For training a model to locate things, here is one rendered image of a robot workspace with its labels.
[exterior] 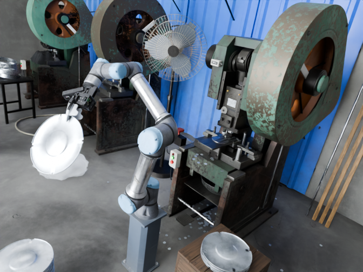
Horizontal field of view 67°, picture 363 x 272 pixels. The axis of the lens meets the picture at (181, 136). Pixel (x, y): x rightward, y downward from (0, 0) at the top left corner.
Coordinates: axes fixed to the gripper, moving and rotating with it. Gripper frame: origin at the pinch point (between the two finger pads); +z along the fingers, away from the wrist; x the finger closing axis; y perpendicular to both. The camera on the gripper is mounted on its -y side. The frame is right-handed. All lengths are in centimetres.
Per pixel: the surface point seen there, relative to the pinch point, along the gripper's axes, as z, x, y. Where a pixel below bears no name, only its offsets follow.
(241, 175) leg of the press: -22, 81, 80
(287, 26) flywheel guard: -79, 3, 84
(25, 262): 69, 37, -9
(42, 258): 65, 42, -5
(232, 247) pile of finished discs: 24, 69, 87
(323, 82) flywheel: -74, 33, 110
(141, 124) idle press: -81, 193, -62
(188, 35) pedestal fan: -128, 74, 4
